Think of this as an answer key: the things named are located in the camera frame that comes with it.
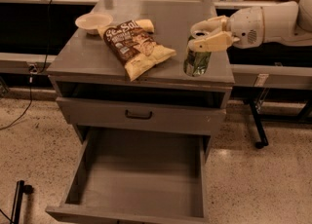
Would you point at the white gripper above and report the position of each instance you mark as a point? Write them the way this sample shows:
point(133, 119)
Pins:
point(244, 26)

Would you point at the green soda can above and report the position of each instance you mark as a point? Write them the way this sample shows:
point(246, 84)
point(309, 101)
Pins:
point(196, 63)

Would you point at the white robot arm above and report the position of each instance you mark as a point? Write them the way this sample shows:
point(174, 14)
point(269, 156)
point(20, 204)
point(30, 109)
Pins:
point(288, 23)

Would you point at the closed grey drawer front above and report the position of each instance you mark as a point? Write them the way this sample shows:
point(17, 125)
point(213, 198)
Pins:
point(166, 118)

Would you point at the grey drawer cabinet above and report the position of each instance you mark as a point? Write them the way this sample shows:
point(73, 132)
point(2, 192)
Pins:
point(86, 68)

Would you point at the open grey bottom drawer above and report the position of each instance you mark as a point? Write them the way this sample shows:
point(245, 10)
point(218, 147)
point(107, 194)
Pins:
point(136, 177)

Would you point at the brown yellow chip bag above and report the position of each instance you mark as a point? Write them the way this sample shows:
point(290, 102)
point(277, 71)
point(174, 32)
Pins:
point(136, 49)

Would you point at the black table leg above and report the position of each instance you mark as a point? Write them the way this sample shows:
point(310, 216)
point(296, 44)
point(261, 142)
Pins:
point(262, 135)

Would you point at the white bowl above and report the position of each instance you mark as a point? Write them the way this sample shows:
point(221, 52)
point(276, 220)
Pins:
point(92, 21)

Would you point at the black stand bottom left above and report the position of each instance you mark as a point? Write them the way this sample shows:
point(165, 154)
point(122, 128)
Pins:
point(21, 189)

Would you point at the long grey counter rail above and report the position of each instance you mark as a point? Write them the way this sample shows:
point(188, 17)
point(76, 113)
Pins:
point(288, 74)

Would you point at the black drawer handle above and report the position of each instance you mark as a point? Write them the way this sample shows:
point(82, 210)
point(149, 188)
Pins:
point(132, 115)

